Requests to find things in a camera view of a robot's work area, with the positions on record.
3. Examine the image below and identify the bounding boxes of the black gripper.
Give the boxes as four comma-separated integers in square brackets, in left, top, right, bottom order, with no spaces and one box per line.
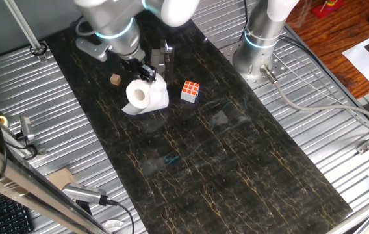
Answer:
[126,53,158,85]

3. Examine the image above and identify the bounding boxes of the white toilet paper roll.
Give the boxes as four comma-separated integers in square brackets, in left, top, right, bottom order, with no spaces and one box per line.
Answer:
[121,73,170,116]

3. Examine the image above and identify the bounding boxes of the silver robot arm white joints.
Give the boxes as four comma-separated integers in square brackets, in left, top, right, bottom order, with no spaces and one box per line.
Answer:
[73,0,301,83]

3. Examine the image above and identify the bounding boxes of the small wooden cube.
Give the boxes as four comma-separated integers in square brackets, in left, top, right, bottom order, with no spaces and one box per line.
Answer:
[109,73,122,87]

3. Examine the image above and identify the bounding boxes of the Rubik's cube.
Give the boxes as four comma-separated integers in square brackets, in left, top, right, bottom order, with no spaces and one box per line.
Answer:
[180,80,201,104]

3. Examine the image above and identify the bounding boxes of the black marble pattern mat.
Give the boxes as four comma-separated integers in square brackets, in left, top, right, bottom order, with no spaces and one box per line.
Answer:
[44,5,354,234]

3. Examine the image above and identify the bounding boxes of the brown cardboard piece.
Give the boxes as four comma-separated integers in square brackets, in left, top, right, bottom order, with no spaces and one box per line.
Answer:
[47,168,78,191]

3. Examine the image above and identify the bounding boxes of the thin aluminium pole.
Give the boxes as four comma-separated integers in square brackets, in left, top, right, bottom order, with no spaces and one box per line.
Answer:
[4,0,48,62]

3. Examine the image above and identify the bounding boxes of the crumpled white plastic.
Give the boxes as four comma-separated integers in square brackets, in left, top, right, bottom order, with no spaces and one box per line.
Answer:
[101,219,127,233]

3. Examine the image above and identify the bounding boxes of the brown wooden table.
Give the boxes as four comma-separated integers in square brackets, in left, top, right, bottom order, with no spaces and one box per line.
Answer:
[285,0,369,100]

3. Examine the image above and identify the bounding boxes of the red stacking toy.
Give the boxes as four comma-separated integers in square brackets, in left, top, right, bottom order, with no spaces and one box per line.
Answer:
[312,0,344,20]

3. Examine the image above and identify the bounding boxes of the black keyboard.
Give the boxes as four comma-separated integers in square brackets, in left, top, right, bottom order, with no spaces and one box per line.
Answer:
[0,188,34,234]

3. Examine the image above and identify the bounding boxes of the white paper with marker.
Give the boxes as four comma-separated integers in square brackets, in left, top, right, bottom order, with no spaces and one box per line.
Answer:
[342,31,369,87]

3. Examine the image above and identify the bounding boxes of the aluminium table edge bar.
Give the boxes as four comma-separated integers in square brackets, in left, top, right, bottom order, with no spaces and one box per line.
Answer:
[327,188,369,234]

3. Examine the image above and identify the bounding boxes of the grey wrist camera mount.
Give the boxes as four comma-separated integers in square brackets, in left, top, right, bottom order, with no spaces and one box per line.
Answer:
[75,37,111,62]

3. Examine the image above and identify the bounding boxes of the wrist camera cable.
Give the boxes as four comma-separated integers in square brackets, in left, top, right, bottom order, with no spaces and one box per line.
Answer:
[75,16,97,37]

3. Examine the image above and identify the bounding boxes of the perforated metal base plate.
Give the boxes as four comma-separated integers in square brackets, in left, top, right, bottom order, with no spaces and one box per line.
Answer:
[219,41,291,90]

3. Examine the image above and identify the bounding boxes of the black cable loop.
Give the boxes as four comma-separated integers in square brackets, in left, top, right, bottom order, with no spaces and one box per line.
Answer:
[29,41,48,57]

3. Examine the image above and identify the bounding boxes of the small grey camera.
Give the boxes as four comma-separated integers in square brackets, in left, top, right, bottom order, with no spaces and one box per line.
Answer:
[18,115,36,142]

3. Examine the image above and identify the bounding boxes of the silver depth camera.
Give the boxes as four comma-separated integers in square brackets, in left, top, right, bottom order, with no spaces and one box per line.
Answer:
[61,182,109,206]

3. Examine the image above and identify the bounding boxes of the black camera cable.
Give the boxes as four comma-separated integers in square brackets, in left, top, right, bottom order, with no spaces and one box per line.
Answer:
[106,198,136,234]

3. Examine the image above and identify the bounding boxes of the thick grey robot cable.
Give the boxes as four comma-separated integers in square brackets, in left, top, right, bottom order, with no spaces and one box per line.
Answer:
[259,64,369,129]

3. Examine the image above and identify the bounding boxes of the aluminium frame bar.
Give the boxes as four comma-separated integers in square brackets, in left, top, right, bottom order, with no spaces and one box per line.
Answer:
[0,133,107,234]

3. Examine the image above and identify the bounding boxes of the thin black cable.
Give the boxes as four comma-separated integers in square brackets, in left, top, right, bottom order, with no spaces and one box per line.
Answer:
[278,34,369,133]

